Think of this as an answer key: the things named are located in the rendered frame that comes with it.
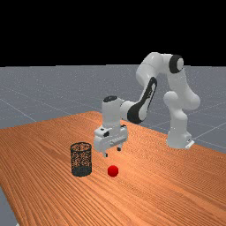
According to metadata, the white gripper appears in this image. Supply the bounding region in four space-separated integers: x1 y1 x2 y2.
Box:
93 124 129 158

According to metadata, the red ball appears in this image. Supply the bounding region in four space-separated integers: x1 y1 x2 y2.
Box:
107 165 119 177

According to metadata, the dark mesh basket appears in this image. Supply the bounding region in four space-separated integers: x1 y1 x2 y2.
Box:
70 142 93 177

